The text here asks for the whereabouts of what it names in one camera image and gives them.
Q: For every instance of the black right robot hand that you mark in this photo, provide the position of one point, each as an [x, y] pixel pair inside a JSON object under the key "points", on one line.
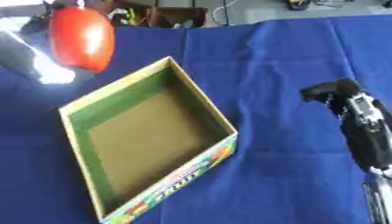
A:
{"points": [[365, 128]]}

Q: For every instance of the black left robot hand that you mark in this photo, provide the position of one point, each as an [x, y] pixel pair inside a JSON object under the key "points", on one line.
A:
{"points": [[37, 21]]}

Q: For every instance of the red glossy toy fruit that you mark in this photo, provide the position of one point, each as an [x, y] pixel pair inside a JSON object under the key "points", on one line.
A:
{"points": [[81, 40]]}

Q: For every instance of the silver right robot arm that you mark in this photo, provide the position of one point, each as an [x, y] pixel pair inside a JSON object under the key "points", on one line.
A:
{"points": [[380, 198]]}

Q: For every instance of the brown cardboard box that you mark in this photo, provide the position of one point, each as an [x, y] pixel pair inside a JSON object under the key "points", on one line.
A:
{"points": [[176, 17]]}

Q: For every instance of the cardboard box with green inside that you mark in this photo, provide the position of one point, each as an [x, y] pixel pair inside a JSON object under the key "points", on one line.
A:
{"points": [[153, 137]]}

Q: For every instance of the pile of colourful toys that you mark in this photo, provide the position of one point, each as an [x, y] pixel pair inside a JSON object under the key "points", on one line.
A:
{"points": [[123, 17]]}

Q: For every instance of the black and yellow device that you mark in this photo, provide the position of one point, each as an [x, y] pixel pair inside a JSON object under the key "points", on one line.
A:
{"points": [[298, 4]]}

